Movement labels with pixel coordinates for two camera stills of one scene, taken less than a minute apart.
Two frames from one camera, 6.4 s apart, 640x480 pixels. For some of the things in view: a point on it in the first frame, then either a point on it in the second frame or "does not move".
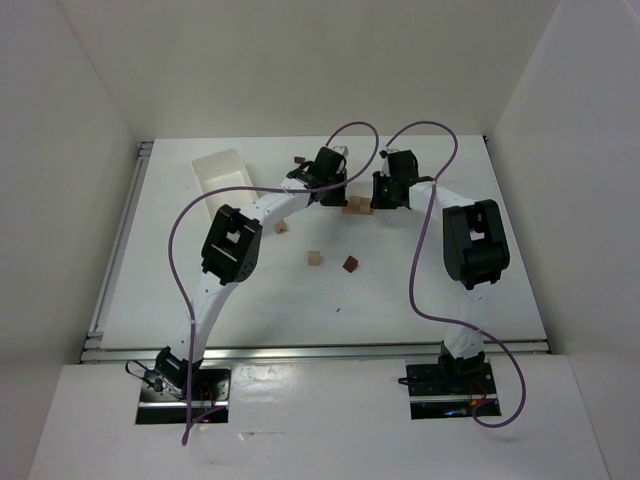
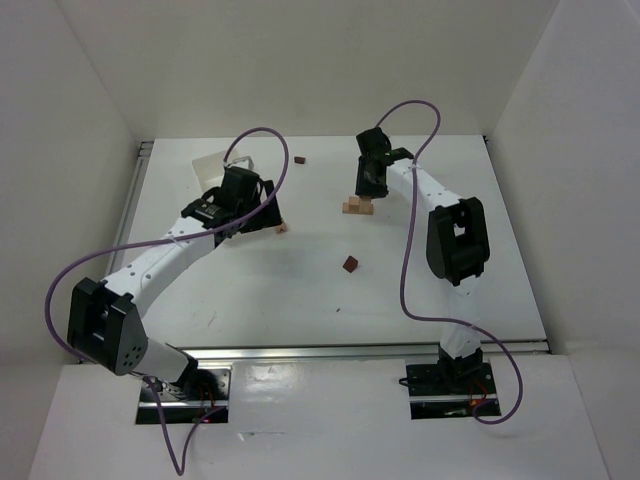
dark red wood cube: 350,264 does not move
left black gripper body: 334,195 -> 270,209
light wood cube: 365,205 does not move
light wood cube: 314,257 -> 354,203
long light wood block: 356,212 does not move
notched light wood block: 280,226 does not move
